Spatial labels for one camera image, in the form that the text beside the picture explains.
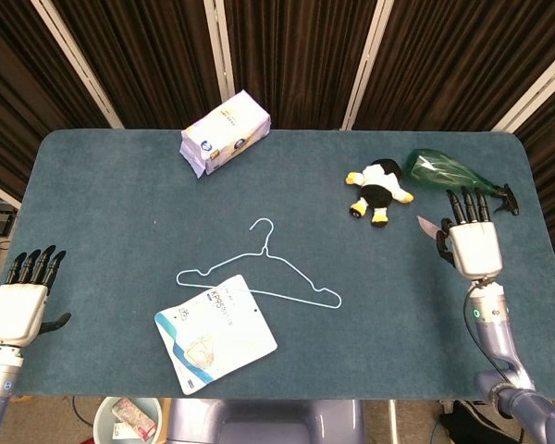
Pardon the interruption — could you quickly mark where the white table leg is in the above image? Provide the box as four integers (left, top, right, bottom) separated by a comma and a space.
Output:
387, 400, 399, 444

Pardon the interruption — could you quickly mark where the lilac tissue paper pack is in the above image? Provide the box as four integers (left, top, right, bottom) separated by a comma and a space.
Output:
179, 89, 273, 180

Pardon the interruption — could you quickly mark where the pale plastic bucket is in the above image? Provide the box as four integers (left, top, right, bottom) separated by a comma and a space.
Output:
93, 396, 163, 444

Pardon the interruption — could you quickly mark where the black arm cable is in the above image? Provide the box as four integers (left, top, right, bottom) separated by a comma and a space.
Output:
464, 286, 519, 394

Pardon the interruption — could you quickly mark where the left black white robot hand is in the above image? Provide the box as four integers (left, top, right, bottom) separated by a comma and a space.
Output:
0, 244, 73, 348

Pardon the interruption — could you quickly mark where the purple robot torso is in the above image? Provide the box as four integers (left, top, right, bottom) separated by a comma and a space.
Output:
166, 398, 366, 444

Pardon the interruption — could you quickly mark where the green plastic spray bottle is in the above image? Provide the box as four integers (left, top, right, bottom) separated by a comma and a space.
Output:
404, 148, 521, 217

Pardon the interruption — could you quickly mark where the black white penguin plush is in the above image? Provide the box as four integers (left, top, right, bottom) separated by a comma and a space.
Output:
344, 158, 415, 228

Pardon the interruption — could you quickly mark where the white KP95 mask package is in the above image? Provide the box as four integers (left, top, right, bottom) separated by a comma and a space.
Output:
154, 274, 278, 396

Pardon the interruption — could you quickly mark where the black bag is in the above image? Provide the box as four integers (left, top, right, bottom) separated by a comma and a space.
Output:
438, 400, 524, 444

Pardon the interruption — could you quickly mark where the teal felt table mat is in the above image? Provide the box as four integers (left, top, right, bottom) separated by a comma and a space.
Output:
8, 128, 555, 400

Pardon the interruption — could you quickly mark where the dark pleated curtain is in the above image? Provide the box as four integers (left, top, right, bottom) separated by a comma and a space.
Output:
0, 0, 555, 260

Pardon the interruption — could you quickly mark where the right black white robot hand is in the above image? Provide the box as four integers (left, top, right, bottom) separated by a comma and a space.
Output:
435, 185, 504, 281

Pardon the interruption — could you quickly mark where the light blue wire hanger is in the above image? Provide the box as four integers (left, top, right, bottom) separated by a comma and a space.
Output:
175, 217, 342, 309

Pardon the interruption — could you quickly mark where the white partition frame post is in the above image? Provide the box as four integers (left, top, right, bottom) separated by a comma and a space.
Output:
203, 0, 236, 96
0, 174, 22, 209
340, 0, 395, 131
31, 0, 124, 130
492, 39, 555, 133

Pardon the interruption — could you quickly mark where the pink patterned packet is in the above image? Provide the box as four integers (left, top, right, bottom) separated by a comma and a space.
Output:
111, 398, 157, 436

